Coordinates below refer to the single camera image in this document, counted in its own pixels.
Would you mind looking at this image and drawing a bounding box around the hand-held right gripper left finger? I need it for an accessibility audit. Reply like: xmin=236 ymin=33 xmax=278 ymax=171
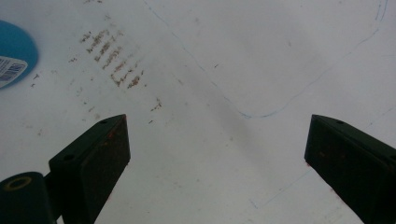
xmin=48 ymin=113 xmax=132 ymax=224

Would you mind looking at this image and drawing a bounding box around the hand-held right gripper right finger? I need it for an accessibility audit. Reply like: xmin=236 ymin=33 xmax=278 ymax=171
xmin=304 ymin=113 xmax=396 ymax=224

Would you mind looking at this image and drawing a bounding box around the blue bottle with white cap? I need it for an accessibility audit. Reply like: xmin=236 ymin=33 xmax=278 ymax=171
xmin=0 ymin=20 xmax=39 ymax=90

